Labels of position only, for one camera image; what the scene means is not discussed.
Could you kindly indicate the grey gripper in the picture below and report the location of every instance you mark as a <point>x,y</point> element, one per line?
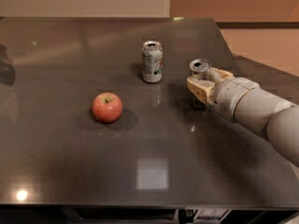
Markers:
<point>234,93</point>

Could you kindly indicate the silver blue redbull can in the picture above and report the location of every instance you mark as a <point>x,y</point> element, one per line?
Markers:
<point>201,69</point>

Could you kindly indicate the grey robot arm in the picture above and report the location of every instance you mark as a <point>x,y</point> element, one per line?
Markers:
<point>243,101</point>

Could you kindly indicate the white green soda can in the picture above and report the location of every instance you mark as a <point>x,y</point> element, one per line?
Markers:
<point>152,61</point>

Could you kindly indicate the red apple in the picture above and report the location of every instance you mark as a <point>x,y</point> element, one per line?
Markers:
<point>107,107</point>

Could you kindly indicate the dark object at left edge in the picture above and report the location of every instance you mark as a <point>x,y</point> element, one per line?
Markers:
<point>7,70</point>

